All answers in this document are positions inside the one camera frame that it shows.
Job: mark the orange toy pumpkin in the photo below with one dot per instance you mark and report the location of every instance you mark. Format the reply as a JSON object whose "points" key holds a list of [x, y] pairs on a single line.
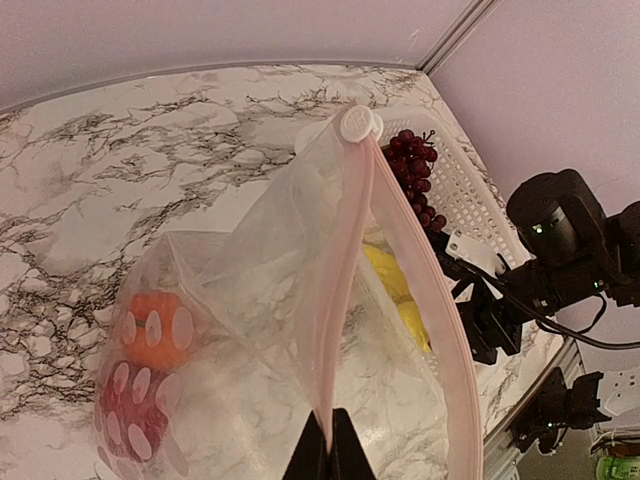
{"points": [[161, 330]]}

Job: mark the clear zip top bag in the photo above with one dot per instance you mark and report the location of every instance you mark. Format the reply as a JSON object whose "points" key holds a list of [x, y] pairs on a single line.
{"points": [[298, 321]]}

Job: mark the white plastic basket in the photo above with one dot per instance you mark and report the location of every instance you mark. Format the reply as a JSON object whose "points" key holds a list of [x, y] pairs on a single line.
{"points": [[458, 190]]}

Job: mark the red toy bell pepper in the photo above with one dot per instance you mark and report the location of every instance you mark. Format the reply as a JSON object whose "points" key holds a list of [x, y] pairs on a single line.
{"points": [[133, 425]]}

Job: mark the front aluminium rail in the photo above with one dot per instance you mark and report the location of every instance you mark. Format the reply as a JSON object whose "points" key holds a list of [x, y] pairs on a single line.
{"points": [[501, 451]]}

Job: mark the yellow toy fruit front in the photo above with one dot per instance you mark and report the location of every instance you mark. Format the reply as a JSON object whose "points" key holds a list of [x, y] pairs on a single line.
{"points": [[393, 279]]}

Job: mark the white power strip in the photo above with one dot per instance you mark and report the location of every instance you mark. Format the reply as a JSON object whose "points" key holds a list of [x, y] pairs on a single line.
{"points": [[619, 392]]}

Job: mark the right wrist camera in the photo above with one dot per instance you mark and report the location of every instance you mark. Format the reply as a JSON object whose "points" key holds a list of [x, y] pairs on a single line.
{"points": [[560, 221]]}

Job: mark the dark red toy grapes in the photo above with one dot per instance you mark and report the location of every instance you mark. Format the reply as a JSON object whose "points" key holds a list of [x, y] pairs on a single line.
{"points": [[412, 158]]}

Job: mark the right aluminium frame post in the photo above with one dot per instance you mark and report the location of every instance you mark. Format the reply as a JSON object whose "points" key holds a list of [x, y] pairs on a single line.
{"points": [[471, 17]]}

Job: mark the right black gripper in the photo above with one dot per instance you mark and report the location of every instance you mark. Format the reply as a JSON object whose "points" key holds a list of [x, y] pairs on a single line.
{"points": [[560, 274]]}

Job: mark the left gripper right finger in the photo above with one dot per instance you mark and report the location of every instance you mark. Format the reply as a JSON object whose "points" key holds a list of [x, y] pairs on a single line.
{"points": [[347, 459]]}

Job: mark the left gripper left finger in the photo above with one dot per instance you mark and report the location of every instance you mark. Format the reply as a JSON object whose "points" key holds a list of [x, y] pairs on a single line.
{"points": [[310, 458]]}

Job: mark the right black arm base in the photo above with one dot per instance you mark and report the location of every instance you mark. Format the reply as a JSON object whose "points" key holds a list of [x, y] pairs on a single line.
{"points": [[558, 408]]}

